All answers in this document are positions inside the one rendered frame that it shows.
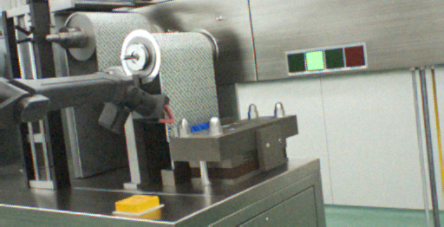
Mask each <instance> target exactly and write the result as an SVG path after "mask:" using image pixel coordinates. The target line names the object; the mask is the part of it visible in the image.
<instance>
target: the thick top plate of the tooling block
mask: <svg viewBox="0 0 444 227"><path fill-rule="evenodd" d="M273 125H280V131H281V138H282V139H288V138H289V137H292V136H294V135H297V134H298V130H297V115H296V114H291V115H286V117H283V118H274V116H260V117H259V118H255V119H247V118H246V119H242V120H238V121H234V122H233V123H231V124H229V125H225V126H222V131H223V133H224V134H223V135H215V136H209V128H207V129H204V130H201V131H195V132H192V133H191V136H188V137H182V138H179V137H173V138H170V139H169V146H170V152H171V157H172V160H177V161H225V160H227V159H229V158H232V157H237V156H239V155H241V154H242V153H245V152H250V151H253V150H255V149H257V148H258V147H257V140H256V134H255V131H257V130H259V129H261V128H264V127H267V126H273Z"/></svg>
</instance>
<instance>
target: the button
mask: <svg viewBox="0 0 444 227"><path fill-rule="evenodd" d="M158 205H159V199H158V197H157V196H148V195H135V196H132V197H131V198H125V199H123V200H121V201H120V202H116V211H119V212H127V213H135V214H139V213H141V212H143V211H147V210H149V209H151V208H153V207H157V206H158Z"/></svg>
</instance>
